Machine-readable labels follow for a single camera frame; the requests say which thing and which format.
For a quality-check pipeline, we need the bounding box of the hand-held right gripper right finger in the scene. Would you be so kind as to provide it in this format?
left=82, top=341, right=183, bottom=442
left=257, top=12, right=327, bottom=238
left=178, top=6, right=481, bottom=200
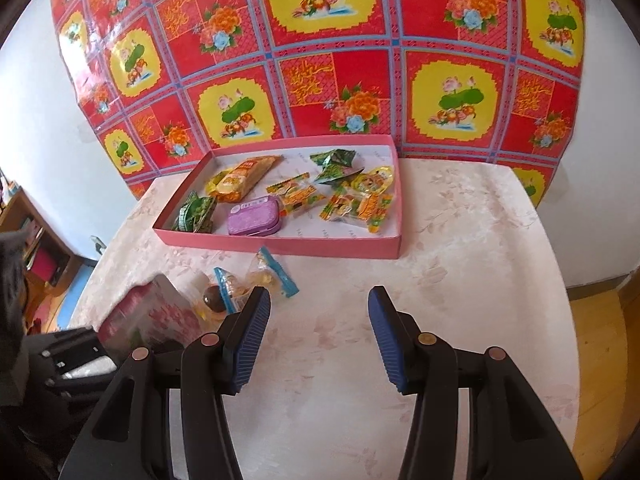
left=367, top=285, right=583, bottom=480

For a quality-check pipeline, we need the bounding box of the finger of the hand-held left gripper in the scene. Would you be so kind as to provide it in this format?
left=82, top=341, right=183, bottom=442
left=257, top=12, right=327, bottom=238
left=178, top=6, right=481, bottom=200
left=41, top=327, right=101, bottom=361
left=47, top=357, right=118, bottom=398

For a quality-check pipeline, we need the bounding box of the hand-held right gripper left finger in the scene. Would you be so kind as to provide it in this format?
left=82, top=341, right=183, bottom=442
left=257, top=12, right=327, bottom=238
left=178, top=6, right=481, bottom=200
left=60, top=285, right=273, bottom=480

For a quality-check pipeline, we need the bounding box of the pink floral packet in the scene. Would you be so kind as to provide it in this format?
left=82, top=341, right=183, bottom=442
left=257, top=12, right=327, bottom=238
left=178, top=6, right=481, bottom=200
left=99, top=274, right=203, bottom=356

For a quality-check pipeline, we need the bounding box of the pink cardboard box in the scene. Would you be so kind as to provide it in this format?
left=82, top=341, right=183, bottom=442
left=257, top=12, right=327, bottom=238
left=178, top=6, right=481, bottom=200
left=152, top=134, right=401, bottom=260

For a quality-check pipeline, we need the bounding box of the purple tin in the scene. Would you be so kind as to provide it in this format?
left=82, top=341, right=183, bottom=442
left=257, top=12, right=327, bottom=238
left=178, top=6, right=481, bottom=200
left=226, top=196, right=282, bottom=237

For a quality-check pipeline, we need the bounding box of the orange candy packet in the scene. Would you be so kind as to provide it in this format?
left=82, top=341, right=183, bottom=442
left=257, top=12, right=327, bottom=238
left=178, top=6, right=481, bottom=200
left=266, top=172, right=326, bottom=217
left=350, top=167, right=396, bottom=196
left=320, top=187, right=393, bottom=235

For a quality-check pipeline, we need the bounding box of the green snack packet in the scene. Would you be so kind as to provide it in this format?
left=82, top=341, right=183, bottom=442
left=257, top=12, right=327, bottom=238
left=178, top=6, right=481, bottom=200
left=171, top=191, right=218, bottom=233

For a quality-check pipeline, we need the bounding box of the brown jelly cup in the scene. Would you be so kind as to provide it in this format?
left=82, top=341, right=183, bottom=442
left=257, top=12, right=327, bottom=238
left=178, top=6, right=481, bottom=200
left=197, top=282, right=231, bottom=322

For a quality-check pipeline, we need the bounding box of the clear blue-ended candy wrapper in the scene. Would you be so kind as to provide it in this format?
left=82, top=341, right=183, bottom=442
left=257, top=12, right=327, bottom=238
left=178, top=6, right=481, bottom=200
left=247, top=246, right=299, bottom=297
left=214, top=266, right=246, bottom=311

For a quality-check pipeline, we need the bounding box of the wooden shelf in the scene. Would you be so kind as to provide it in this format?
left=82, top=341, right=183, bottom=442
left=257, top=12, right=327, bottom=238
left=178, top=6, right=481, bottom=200
left=0, top=185, right=76, bottom=306

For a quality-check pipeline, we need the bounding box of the orange yellow snack packet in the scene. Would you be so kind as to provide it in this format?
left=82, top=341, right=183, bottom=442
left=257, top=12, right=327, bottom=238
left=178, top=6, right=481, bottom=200
left=206, top=156, right=281, bottom=204

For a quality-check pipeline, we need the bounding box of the small green foil packet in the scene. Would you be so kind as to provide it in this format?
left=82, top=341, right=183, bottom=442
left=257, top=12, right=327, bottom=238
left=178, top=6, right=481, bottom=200
left=309, top=148, right=357, bottom=183

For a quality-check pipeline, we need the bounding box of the red floral wall cloth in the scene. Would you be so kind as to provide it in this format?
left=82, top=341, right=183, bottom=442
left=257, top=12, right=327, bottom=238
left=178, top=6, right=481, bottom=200
left=49, top=0, right=586, bottom=208

